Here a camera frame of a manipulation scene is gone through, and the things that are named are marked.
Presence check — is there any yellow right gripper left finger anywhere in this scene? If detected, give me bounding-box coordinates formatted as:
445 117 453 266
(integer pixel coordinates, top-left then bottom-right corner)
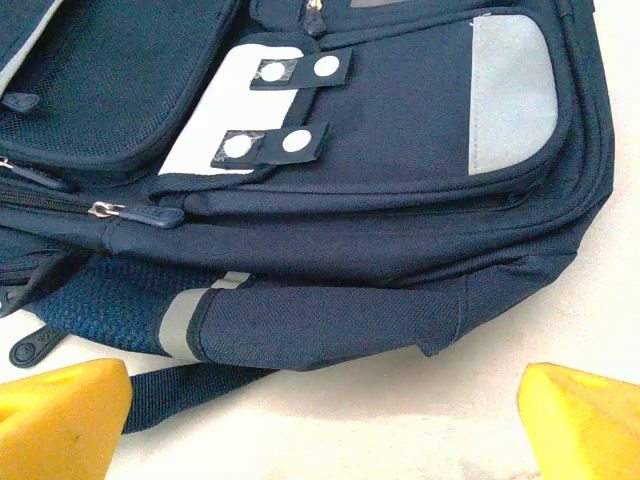
0 357 134 480

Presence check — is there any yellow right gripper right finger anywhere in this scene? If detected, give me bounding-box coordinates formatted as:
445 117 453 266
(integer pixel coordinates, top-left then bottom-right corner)
517 362 640 480

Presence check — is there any navy blue student backpack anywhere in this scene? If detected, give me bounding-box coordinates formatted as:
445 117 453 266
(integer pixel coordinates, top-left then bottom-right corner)
0 0 617 437

